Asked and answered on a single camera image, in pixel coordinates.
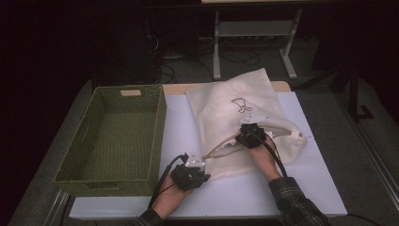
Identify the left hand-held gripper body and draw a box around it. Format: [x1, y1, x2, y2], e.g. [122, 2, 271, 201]
[170, 150, 207, 192]

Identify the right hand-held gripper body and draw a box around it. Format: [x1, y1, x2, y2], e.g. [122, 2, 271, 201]
[234, 112, 271, 150]

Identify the cream mesh laundry bag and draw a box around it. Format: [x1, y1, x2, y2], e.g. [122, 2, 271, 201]
[185, 67, 309, 181]

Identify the green woven basket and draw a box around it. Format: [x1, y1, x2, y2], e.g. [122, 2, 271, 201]
[53, 84, 168, 198]

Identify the person's left hand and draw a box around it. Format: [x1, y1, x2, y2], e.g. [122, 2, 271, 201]
[152, 174, 194, 219]

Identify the person's right hand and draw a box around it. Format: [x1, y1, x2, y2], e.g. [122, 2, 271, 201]
[248, 142, 281, 183]

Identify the black metal stand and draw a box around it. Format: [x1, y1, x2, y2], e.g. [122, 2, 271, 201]
[328, 62, 375, 121]

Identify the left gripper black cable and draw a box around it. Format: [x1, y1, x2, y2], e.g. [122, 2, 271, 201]
[147, 153, 189, 210]

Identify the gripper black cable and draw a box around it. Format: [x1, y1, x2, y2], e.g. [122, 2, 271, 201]
[263, 133, 288, 178]
[147, 153, 189, 210]

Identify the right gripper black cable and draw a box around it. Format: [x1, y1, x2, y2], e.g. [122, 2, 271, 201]
[263, 133, 288, 178]

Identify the black floor cable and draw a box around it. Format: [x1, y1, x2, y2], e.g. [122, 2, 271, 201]
[219, 48, 262, 66]

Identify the white metal desk frame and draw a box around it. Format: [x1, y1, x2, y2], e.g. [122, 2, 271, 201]
[212, 8, 304, 81]

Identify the long aluminium rail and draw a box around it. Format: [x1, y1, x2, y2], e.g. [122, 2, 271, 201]
[335, 90, 399, 205]

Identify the short aluminium rail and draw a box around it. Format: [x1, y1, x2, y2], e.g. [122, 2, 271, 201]
[43, 189, 72, 226]

